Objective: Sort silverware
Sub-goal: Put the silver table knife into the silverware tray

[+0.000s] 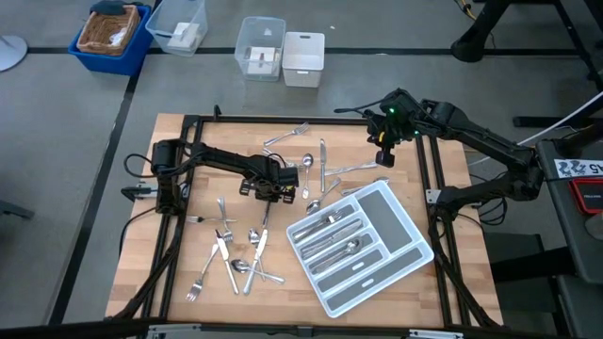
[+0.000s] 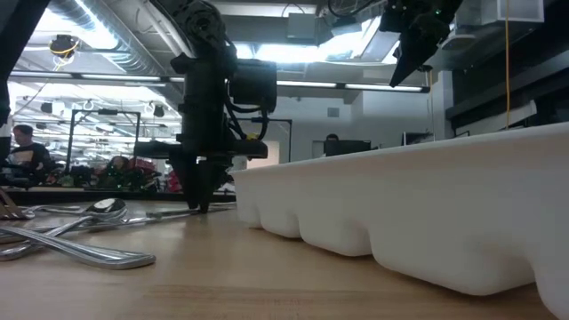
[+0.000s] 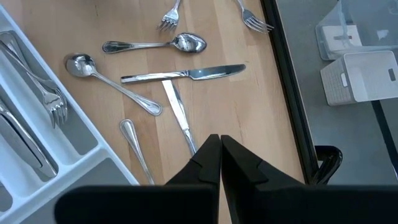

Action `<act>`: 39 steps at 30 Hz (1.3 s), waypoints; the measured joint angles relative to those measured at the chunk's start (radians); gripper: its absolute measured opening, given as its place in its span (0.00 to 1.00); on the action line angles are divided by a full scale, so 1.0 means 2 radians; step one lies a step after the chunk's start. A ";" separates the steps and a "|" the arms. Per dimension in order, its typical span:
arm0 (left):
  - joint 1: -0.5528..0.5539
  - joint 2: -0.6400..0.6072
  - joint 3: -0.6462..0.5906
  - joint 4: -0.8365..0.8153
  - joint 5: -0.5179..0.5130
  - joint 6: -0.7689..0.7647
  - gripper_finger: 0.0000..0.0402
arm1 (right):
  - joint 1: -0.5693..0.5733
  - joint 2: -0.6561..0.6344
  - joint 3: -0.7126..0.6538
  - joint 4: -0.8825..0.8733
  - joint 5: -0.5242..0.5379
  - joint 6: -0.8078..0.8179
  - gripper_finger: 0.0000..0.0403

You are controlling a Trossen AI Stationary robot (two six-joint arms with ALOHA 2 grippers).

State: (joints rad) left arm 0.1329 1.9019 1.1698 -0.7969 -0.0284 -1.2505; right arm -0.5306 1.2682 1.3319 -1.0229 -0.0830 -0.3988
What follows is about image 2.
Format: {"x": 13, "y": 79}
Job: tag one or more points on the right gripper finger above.
{"x": 418, "y": 44}

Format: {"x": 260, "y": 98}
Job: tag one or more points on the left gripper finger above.
{"x": 189, "y": 178}
{"x": 211, "y": 178}

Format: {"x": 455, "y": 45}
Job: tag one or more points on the silver spoon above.
{"x": 106, "y": 208}
{"x": 111, "y": 259}

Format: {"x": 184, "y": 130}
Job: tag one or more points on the white cutlery tray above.
{"x": 444, "y": 209}

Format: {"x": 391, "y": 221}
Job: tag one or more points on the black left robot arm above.
{"x": 200, "y": 26}

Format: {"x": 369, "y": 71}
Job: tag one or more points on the red equipment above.
{"x": 174, "y": 182}
{"x": 142, "y": 165}

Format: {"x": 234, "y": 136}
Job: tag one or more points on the bright white panel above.
{"x": 262, "y": 163}

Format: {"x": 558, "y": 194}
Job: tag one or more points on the long ceiling light strip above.
{"x": 378, "y": 87}

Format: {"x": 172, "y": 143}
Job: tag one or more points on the silver knife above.
{"x": 142, "y": 219}

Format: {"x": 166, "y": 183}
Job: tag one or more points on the person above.
{"x": 29, "y": 155}
{"x": 116, "y": 171}
{"x": 332, "y": 137}

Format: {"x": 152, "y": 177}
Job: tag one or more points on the white ceiling unit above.
{"x": 498, "y": 11}

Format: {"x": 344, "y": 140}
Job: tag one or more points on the black monitor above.
{"x": 418, "y": 138}
{"x": 347, "y": 148}

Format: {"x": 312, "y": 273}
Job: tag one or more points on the white shelf board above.
{"x": 489, "y": 120}

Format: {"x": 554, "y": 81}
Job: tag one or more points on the black gantry frame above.
{"x": 280, "y": 119}
{"x": 106, "y": 112}

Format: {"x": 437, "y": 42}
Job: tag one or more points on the black table frame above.
{"x": 66, "y": 196}

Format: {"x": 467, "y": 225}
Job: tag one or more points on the silver ventilation duct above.
{"x": 111, "y": 26}

